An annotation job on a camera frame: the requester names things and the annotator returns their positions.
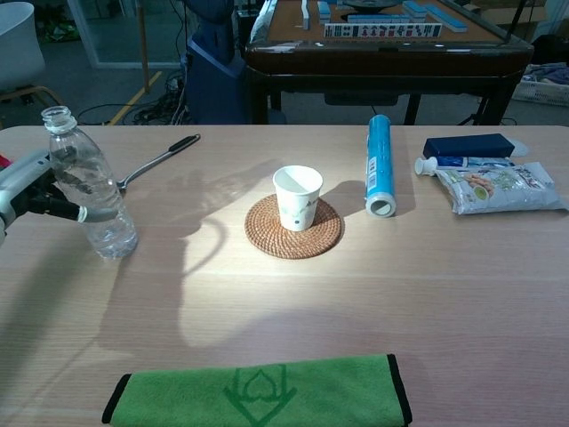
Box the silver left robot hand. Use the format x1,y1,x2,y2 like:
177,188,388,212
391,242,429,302
0,149,117,229

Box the clear plastic bottle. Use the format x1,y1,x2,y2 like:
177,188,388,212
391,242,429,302
40,105,140,261

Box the white paper cup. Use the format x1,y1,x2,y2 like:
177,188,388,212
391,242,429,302
272,165,325,232

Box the white chair wooden legs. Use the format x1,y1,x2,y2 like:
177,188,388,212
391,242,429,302
0,1,72,128

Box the round woven rattan coaster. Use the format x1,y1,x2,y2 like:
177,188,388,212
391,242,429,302
244,194,345,261

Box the green microfiber cloth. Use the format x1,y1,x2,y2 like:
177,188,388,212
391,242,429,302
101,353,413,427

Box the blue cylindrical wrap roll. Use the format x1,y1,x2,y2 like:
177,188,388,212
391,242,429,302
365,114,397,220

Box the dark wooden mahjong table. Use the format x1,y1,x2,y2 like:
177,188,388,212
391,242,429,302
244,0,534,125

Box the face-up mahjong tile row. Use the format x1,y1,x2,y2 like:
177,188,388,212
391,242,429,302
324,22,444,39

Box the white blue toothpaste tube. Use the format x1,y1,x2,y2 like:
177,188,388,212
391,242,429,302
414,155,517,177

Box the dark blue rectangular box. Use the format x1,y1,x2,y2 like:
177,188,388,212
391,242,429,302
422,133,517,159

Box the white snack bag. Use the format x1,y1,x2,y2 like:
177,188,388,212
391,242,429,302
434,160,565,216

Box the white plastic basket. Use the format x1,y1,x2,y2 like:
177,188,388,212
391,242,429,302
510,75,569,107

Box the tangled black floor cables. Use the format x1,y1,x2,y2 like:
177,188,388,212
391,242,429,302
79,73,193,125

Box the steel ladle black handle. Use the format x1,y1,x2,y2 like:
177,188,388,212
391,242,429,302
116,133,202,191

